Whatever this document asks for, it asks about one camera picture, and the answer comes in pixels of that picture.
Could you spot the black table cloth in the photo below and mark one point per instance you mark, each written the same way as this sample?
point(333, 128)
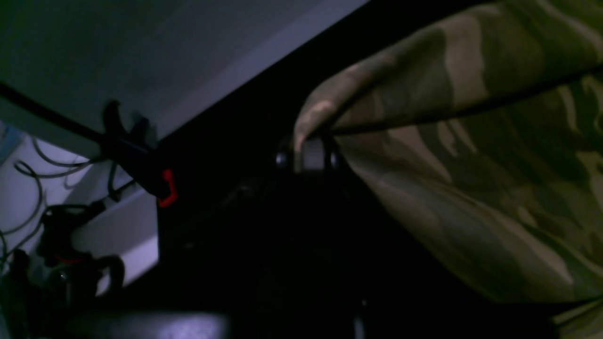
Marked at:
point(251, 251)

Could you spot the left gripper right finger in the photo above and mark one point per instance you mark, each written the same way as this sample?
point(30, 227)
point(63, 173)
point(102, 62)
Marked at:
point(320, 154)

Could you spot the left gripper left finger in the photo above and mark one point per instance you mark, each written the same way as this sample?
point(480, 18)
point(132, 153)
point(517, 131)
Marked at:
point(289, 155)

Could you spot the camouflage t-shirt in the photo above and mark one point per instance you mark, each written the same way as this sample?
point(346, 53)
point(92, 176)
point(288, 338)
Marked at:
point(481, 133)

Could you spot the red clamp left rear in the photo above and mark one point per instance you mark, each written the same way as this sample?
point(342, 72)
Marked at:
point(130, 150)

